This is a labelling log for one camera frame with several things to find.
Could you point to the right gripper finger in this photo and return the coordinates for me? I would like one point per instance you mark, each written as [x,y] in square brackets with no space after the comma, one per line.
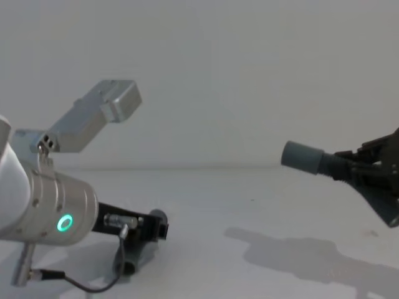
[302,157]
[385,205]

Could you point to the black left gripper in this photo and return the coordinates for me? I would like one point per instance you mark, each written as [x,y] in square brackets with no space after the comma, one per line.
[146,229]

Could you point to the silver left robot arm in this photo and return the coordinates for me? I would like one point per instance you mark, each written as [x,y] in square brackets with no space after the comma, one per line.
[46,205]

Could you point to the white table cloth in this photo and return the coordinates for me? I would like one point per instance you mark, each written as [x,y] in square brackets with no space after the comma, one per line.
[249,249]

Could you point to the white curtain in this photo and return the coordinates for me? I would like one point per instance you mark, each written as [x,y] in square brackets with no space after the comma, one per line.
[218,78]

